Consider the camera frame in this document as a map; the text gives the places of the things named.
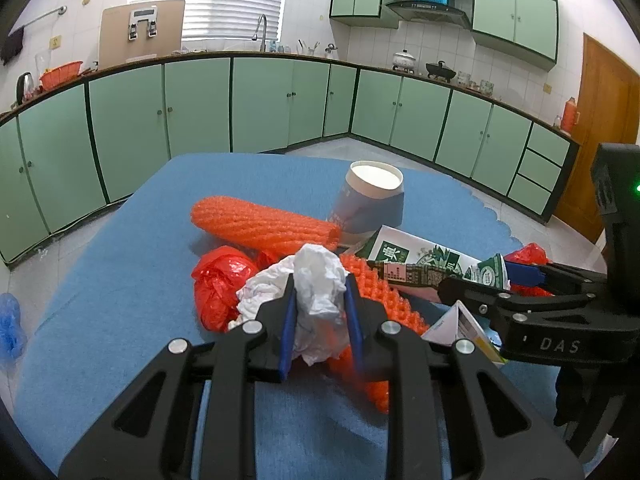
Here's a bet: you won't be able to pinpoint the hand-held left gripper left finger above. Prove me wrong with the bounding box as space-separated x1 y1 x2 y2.
59 274 296 480

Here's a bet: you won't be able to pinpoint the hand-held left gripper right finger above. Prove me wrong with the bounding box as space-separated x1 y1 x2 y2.
344 272 586 480

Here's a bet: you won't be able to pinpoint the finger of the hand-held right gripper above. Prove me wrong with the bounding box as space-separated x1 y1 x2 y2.
437 278 621 331
504 261 608 297

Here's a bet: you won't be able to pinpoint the white tissue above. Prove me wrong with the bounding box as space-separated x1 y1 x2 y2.
236 243 351 367

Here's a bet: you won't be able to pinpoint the green white milk carton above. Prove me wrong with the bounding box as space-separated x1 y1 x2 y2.
367 225 512 292

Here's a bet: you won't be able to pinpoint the orange foam net tube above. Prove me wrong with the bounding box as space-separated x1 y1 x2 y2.
191 197 342 256

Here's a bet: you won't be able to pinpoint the white blue paper cup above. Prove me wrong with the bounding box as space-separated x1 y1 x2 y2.
327 160 405 248

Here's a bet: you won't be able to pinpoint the red plastic bag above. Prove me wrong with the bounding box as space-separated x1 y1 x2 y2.
505 242 553 297
191 246 281 333

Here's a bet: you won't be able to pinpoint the white folded carton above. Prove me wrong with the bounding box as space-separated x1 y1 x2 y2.
422 300 505 365

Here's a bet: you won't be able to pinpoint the flat orange foam net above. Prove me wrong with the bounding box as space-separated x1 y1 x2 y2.
327 254 431 413

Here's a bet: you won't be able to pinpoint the blue scalloped tablecloth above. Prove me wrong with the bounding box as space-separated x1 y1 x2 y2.
15 152 566 480

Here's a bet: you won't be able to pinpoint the wooden door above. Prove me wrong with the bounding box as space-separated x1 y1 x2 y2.
550 32 640 246

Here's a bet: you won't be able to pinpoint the row of glass jars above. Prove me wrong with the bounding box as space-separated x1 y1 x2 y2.
456 72 496 96

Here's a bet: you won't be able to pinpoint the black wok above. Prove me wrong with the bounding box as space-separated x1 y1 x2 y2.
425 61 458 82

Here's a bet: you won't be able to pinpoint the green base cabinets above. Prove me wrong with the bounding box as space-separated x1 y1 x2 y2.
0 50 581 271

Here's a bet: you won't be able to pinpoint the blue plastic bag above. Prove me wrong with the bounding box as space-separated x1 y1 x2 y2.
0 292 28 363

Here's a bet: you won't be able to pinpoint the range hood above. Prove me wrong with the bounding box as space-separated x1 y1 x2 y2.
386 0 472 30

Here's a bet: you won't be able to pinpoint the white window blind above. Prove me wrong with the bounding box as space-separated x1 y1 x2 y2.
127 0 290 42

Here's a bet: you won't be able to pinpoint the brown cardboard box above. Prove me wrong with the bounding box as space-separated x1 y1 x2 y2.
98 0 186 68

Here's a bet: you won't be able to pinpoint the orange plastic basket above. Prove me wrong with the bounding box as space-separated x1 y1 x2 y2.
39 61 84 92

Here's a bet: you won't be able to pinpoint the black steel kettle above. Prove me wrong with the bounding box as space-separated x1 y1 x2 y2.
15 72 35 106

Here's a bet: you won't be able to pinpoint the dark hanging cloth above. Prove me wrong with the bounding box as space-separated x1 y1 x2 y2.
0 27 25 66

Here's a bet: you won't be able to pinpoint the metal towel bar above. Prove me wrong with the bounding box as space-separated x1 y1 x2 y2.
7 6 67 36

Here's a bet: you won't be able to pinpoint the green wall cabinets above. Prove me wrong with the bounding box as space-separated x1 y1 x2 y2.
329 0 558 72

